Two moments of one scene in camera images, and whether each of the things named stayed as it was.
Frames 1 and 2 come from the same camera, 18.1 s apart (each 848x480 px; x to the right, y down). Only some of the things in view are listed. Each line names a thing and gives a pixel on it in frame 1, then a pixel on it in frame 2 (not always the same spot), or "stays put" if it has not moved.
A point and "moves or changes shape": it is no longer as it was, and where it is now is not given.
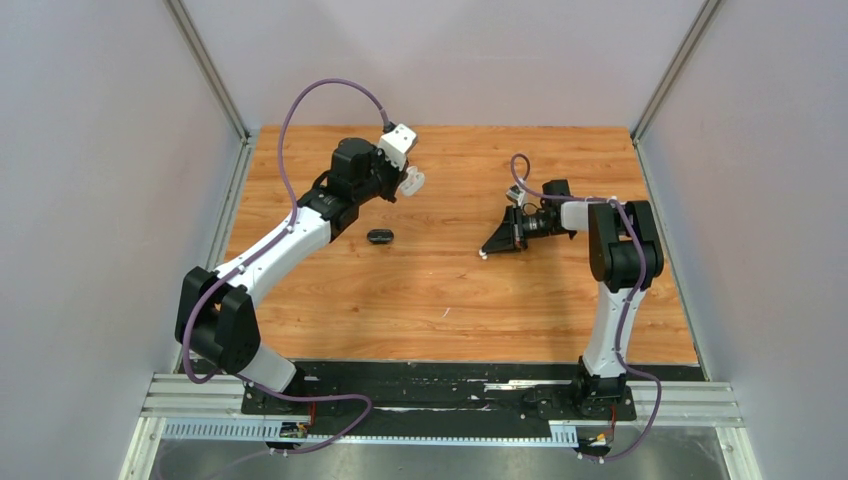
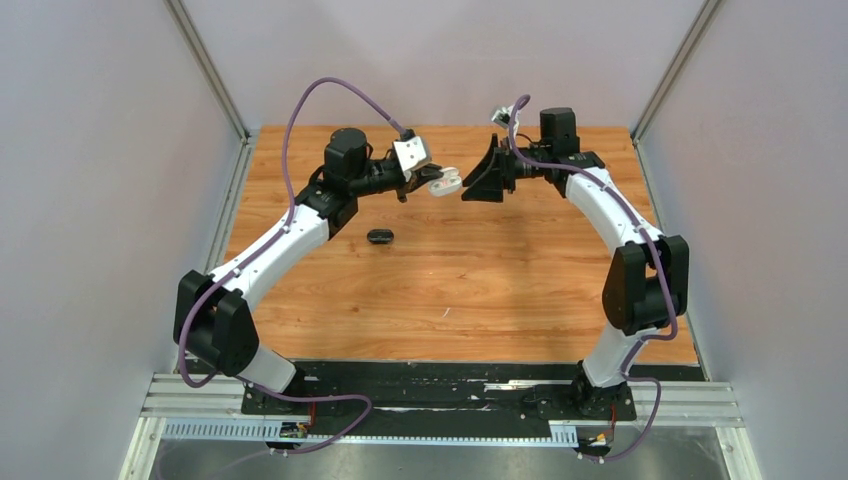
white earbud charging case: x=414 y=181 moves or changes shape
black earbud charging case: x=380 y=236 stays put
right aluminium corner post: x=707 y=12 stays put
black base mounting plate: x=514 y=393 stays put
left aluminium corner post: x=206 y=68 stays put
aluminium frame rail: x=691 y=403 stays put
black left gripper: x=397 y=175 to x=419 y=178
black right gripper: x=510 y=236 to x=489 y=186
